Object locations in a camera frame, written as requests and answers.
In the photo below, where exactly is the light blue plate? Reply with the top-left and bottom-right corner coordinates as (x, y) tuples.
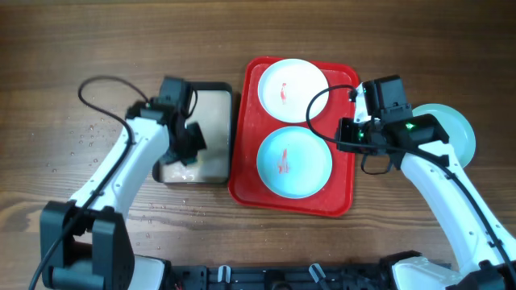
(256, 126), (333, 199)
(413, 103), (476, 168)

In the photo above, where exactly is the light blue plate front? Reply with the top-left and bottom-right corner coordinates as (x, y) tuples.
(256, 126), (333, 199)

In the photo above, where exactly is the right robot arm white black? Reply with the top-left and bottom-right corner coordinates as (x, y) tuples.
(333, 114), (515, 289)

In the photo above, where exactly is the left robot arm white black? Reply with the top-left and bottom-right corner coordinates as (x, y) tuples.
(30, 101), (206, 290)

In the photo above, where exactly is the black tray with soapy water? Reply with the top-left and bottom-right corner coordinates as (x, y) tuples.
(152, 82), (233, 184)

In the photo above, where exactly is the red plastic tray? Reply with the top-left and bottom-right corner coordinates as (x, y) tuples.
(228, 56), (360, 218)

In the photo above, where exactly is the white plate with red stain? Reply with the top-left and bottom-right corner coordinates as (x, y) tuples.
(257, 59), (329, 123)

